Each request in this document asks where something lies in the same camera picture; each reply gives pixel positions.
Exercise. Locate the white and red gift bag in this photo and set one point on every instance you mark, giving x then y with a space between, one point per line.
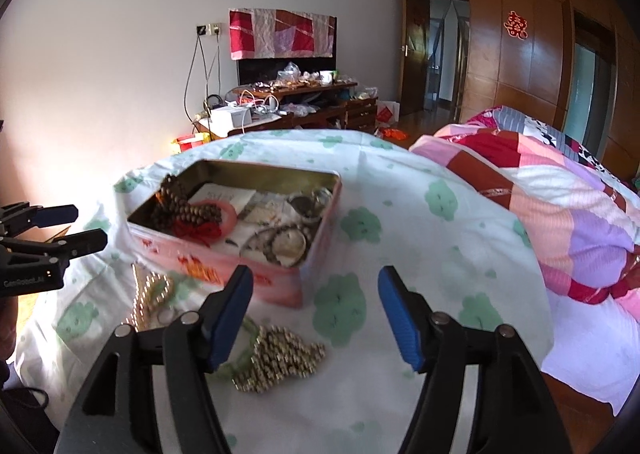
387 113

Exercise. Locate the red and pink television cloth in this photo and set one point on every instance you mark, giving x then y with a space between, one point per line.
280 34

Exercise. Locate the red paper wall decoration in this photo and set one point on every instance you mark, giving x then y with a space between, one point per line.
516 24

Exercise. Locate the glass sliding door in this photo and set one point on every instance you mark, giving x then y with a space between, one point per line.
585 94

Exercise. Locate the round dial wristwatch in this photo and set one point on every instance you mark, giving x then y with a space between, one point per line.
292 249

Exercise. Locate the clear plastic bag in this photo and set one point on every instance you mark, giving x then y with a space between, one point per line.
288 73

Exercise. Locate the orange item on floor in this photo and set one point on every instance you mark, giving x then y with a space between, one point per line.
394 134

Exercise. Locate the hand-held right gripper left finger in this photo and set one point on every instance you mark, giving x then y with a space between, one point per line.
230 319

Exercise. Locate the pink metal tin box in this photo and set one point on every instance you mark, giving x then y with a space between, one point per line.
265 284

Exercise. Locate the plain white bed sheet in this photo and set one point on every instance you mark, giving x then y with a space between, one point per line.
590 349

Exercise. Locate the pink patchwork quilt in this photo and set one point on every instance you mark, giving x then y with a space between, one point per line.
550 214

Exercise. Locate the wall socket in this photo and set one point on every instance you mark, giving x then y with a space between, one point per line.
209 29

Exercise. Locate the printed paper leaflets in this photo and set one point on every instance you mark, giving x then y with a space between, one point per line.
220 196

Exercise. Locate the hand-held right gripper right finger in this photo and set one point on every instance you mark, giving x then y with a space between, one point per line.
400 324

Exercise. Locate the white and green mug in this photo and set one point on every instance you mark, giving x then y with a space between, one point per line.
327 78

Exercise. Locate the brown wooden door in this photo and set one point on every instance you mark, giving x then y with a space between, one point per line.
414 49

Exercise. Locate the pink bangle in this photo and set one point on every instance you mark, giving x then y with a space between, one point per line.
232 219

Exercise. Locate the person's left forearm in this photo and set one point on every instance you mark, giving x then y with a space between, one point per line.
6 334

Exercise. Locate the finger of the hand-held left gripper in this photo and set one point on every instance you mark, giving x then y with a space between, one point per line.
85 241
52 215

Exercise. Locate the brown wooden wardrobe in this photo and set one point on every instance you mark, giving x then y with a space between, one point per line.
500 84

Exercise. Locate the white box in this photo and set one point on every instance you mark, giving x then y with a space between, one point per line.
227 118

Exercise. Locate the white sheet with green print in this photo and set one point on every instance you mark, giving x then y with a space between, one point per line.
400 244

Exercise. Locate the black television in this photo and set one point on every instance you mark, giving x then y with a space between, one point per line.
260 70

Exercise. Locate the wooden television cabinet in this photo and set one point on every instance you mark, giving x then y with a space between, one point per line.
360 112

